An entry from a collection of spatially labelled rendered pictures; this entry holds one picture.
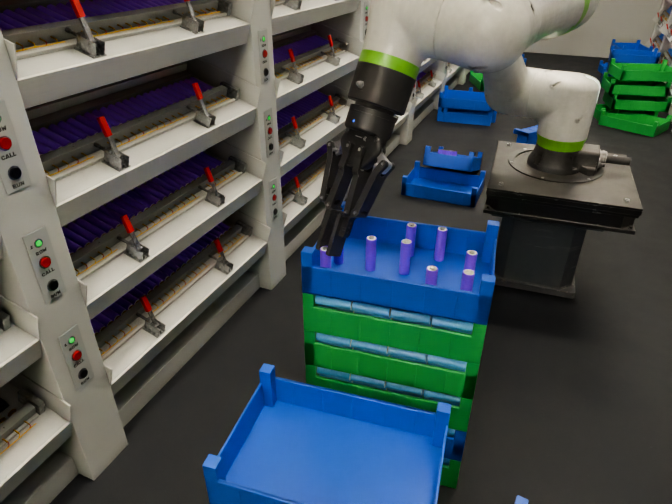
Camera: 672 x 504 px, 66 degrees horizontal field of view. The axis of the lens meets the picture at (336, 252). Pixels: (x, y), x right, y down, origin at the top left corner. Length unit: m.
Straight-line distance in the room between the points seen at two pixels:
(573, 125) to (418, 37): 0.80
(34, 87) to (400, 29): 0.52
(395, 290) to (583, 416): 0.64
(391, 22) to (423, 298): 0.40
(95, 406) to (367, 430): 0.52
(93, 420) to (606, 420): 1.06
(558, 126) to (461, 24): 0.80
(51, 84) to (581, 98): 1.18
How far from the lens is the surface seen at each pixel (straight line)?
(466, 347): 0.87
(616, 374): 1.47
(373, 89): 0.79
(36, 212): 0.90
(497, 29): 0.75
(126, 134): 1.10
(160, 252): 1.12
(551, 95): 1.51
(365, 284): 0.83
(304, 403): 0.89
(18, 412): 1.08
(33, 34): 0.97
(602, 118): 3.38
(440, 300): 0.82
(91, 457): 1.17
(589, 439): 1.29
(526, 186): 1.46
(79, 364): 1.04
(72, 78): 0.93
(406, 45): 0.80
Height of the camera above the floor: 0.91
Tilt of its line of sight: 31 degrees down
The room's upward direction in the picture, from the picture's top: straight up
